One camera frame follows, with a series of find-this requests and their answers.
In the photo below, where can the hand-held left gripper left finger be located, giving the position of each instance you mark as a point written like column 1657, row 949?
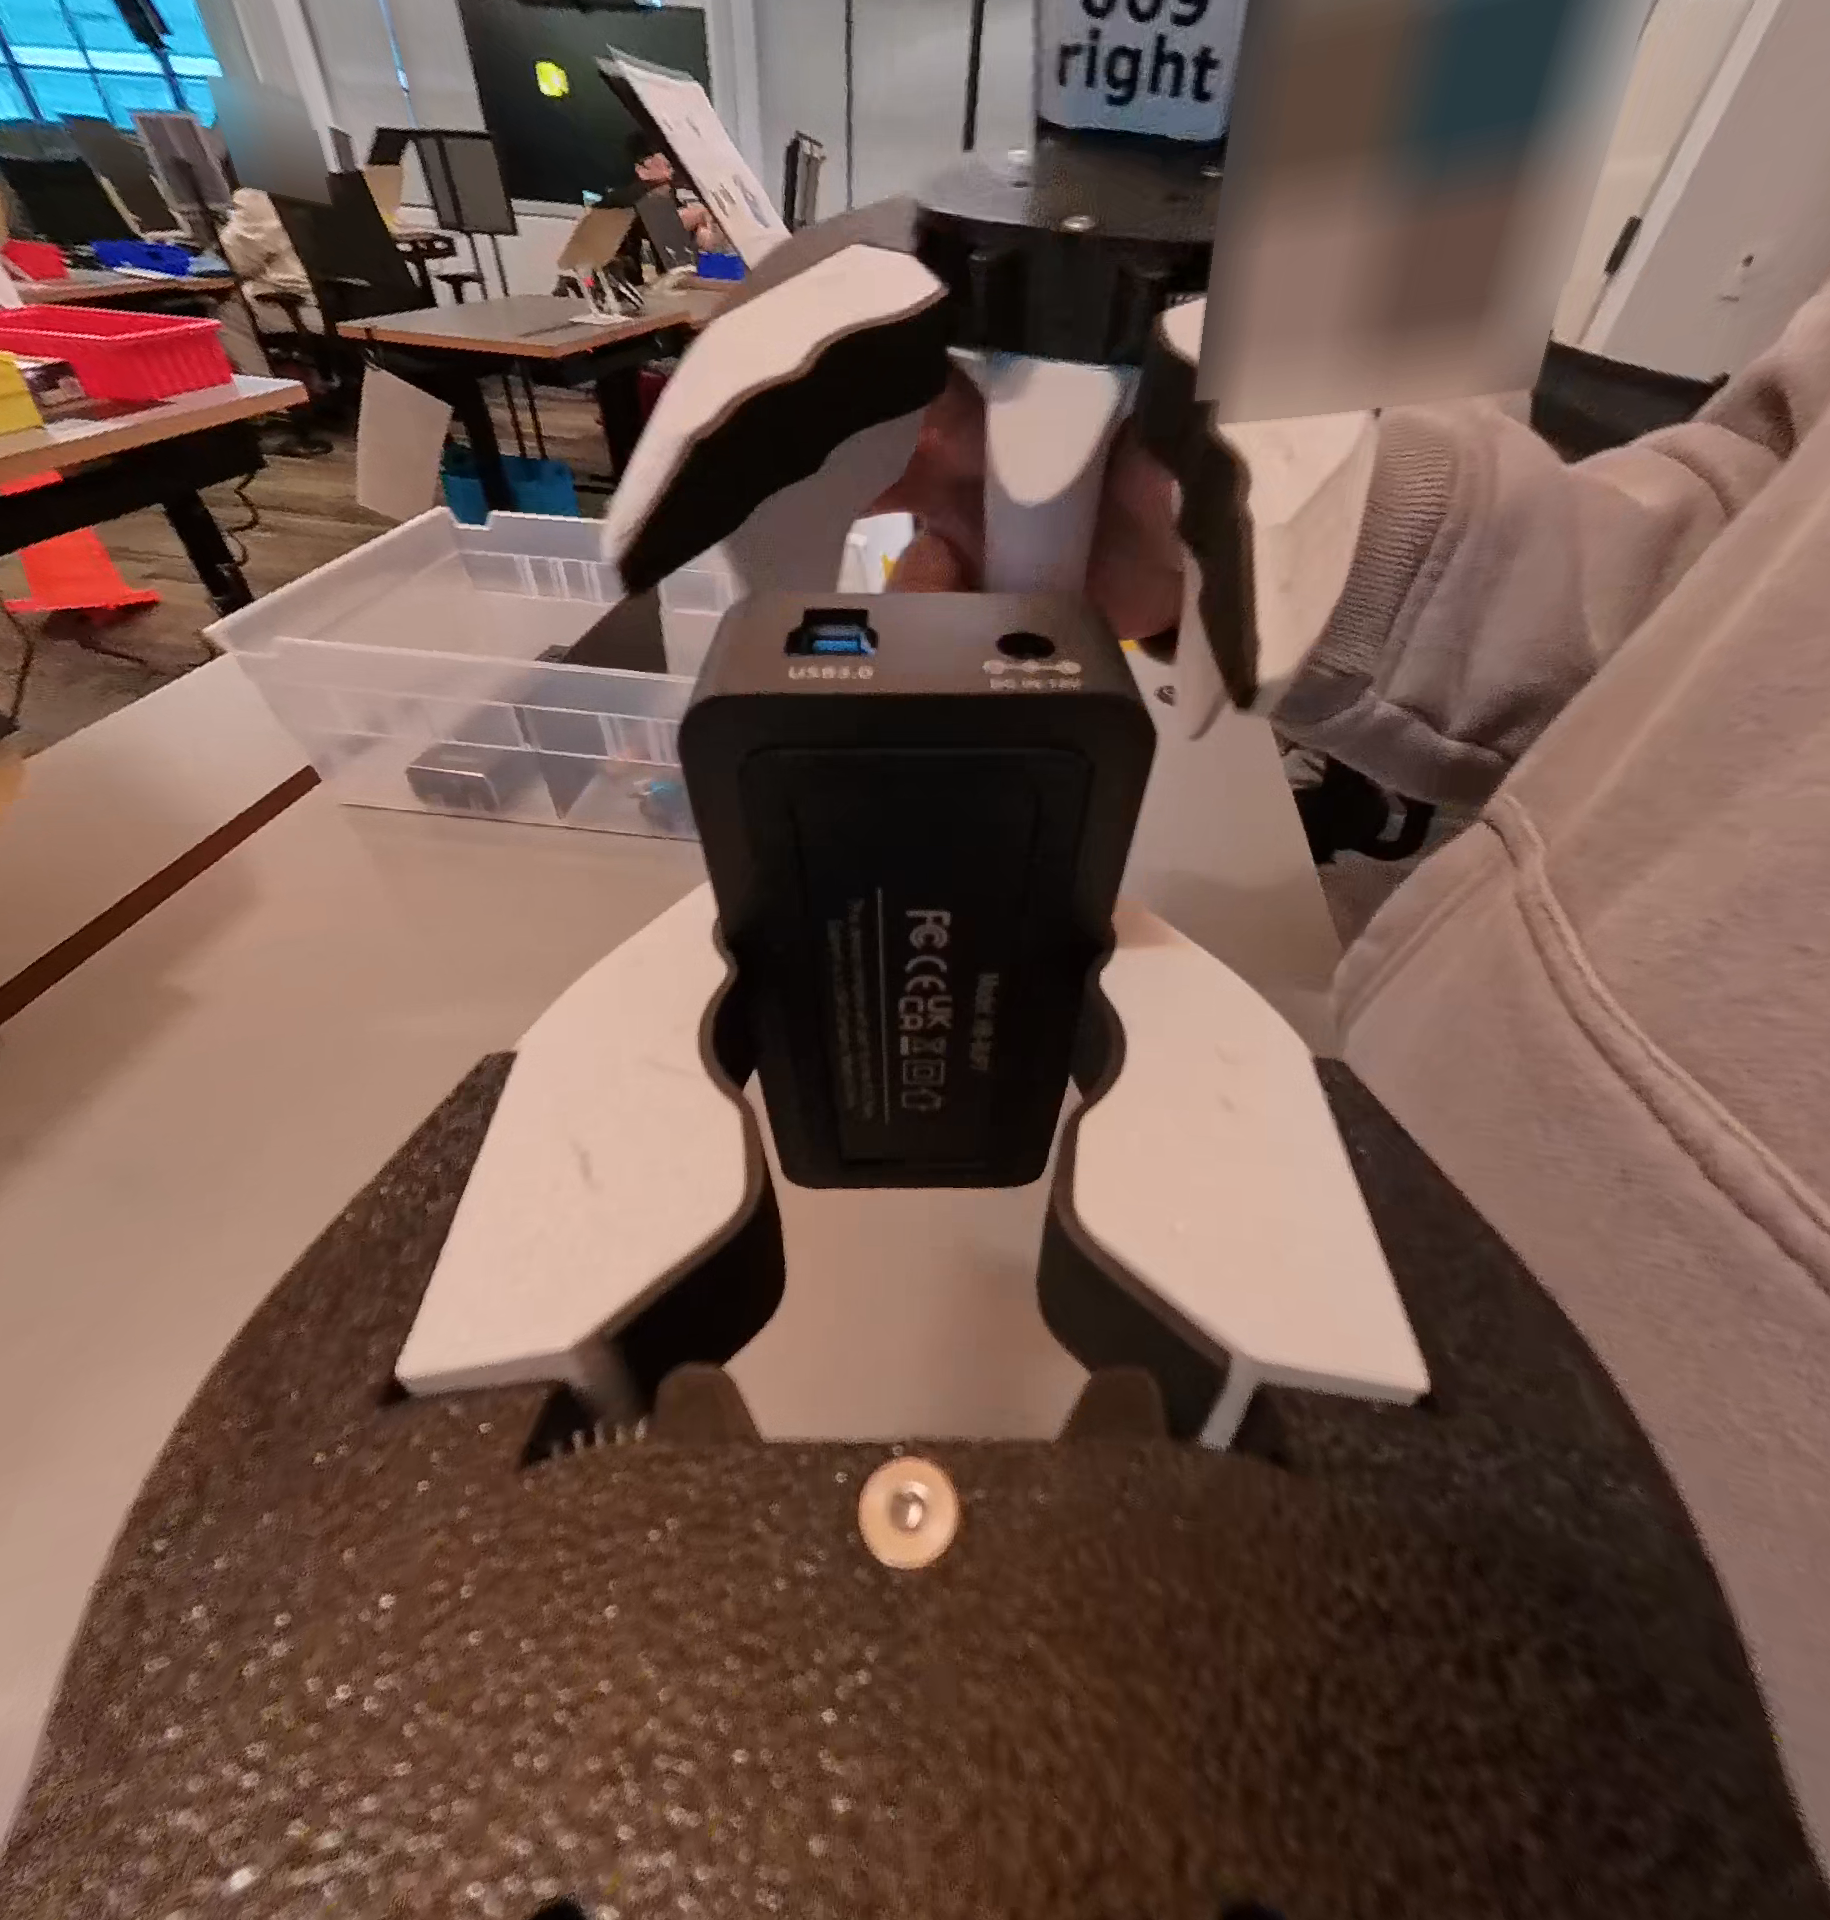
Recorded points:
column 602, row 1186

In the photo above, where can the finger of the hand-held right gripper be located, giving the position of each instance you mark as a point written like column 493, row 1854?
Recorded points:
column 1213, row 510
column 766, row 375

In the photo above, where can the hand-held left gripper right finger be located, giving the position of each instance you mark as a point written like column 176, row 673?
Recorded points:
column 1247, row 1186

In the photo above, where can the black usb hub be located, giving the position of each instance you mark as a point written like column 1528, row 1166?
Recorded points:
column 916, row 841

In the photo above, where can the person's right forearm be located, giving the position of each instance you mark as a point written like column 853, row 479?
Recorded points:
column 1528, row 569

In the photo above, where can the person's right hand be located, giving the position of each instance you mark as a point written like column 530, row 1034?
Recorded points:
column 936, row 525

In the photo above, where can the cardboard piece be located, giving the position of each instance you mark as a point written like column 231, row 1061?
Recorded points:
column 602, row 240

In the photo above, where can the white paper sign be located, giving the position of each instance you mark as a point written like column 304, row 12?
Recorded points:
column 698, row 149

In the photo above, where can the blue bag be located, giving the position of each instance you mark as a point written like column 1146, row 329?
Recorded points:
column 516, row 485

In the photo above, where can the wood-edged work table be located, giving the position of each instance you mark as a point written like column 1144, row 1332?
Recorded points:
column 475, row 329
column 180, row 450

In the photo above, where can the black music stand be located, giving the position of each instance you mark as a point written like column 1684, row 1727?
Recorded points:
column 465, row 181

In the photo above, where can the hanging white paper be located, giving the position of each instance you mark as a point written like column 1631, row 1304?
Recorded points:
column 401, row 444

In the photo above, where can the clear plastic bin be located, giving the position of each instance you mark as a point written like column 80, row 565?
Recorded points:
column 406, row 602

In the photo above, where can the black office chair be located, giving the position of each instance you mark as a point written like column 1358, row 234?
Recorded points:
column 351, row 255

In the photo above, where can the person's beige hoodie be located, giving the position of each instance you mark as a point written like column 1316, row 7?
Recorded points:
column 1680, row 1199

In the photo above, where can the small blue bin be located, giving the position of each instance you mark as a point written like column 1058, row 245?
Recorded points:
column 145, row 260

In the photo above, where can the red plastic bin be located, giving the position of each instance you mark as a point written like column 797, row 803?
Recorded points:
column 119, row 358

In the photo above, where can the orange traffic cone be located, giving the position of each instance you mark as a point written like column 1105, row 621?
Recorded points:
column 74, row 576

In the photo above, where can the black monitor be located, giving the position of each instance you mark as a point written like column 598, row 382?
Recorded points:
column 67, row 194

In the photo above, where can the small red bin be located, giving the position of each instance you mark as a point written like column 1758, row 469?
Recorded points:
column 32, row 260

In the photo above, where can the black wall screen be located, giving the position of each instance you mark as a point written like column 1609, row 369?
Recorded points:
column 585, row 136

